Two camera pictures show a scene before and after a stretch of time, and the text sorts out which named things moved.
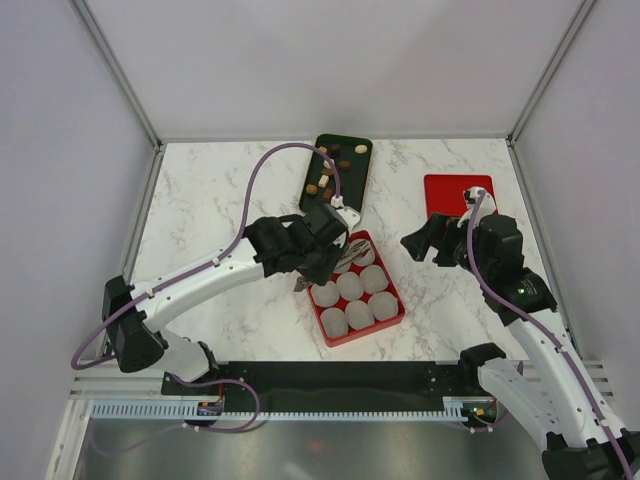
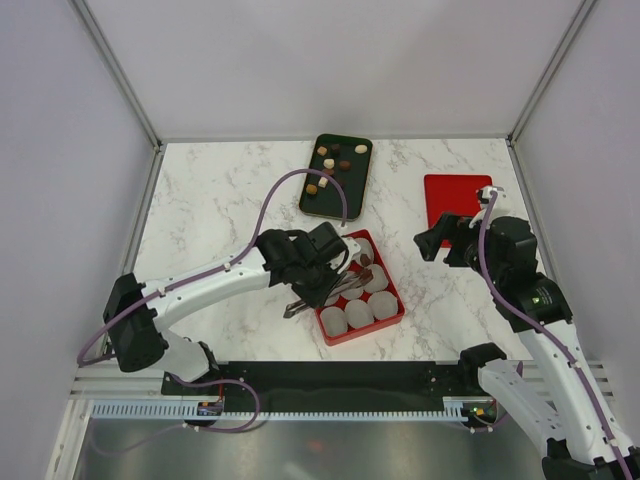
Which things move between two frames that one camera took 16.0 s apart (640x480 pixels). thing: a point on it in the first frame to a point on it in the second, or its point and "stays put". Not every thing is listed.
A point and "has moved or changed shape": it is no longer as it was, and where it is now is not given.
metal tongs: [361, 248] has moved or changed shape
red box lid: [445, 193] stays put
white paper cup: [384, 305] stays put
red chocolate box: [361, 296] stays put
